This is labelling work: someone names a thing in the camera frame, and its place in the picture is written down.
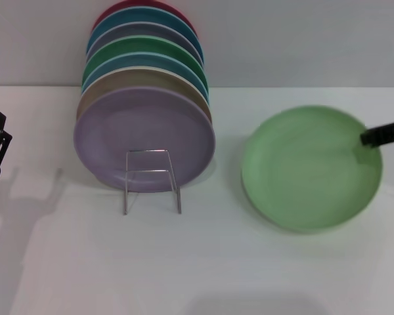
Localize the light green plate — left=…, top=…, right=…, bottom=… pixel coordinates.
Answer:
left=240, top=104, right=384, bottom=236

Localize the lavender purple plate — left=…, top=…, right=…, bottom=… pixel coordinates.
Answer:
left=73, top=86, right=217, bottom=194

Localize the beige plate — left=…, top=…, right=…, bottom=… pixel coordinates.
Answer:
left=75, top=65, right=213, bottom=127

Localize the light blue plate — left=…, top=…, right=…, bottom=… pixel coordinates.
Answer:
left=81, top=51, right=211, bottom=106

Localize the red plate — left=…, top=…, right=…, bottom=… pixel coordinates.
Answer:
left=91, top=0, right=198, bottom=33

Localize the dark green plate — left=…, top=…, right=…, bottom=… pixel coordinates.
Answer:
left=81, top=36, right=208, bottom=96

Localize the grey plate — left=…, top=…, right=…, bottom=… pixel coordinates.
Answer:
left=85, top=22, right=202, bottom=65

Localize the teal plate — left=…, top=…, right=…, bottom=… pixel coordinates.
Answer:
left=86, top=7, right=205, bottom=65

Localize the metal wire plate rack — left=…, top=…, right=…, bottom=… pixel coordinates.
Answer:
left=123, top=149, right=183, bottom=216

